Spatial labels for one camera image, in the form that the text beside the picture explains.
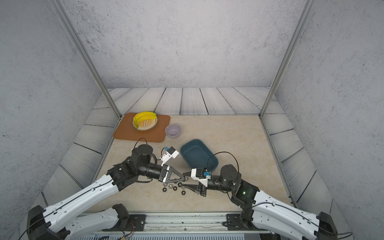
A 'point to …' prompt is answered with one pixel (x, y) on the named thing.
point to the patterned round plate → (146, 125)
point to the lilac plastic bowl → (173, 130)
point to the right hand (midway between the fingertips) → (185, 180)
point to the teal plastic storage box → (197, 154)
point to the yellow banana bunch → (142, 116)
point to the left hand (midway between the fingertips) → (182, 182)
